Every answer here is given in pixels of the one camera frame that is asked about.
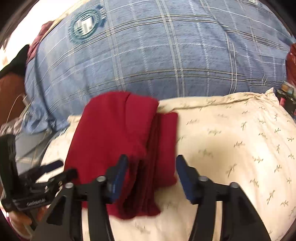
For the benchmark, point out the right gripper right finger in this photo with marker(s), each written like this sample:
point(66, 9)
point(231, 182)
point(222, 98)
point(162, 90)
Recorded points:
point(240, 220)

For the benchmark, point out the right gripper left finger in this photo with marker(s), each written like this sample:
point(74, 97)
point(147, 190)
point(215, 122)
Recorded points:
point(63, 220)

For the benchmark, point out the red garment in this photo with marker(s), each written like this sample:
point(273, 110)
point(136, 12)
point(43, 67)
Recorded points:
point(122, 123)

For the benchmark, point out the person's left hand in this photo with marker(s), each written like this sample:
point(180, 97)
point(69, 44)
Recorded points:
point(19, 221)

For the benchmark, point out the cream leaf-print pillow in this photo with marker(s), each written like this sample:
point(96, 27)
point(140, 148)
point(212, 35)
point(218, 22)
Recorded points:
point(244, 137)

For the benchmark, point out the red bag at bedside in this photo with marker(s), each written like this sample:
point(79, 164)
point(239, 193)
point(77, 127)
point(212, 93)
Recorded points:
point(291, 65)

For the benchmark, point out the blue plaid pillow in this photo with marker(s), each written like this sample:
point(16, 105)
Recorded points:
point(163, 49)

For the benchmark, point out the white charger with cable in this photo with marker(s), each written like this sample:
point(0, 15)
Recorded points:
point(25, 101)

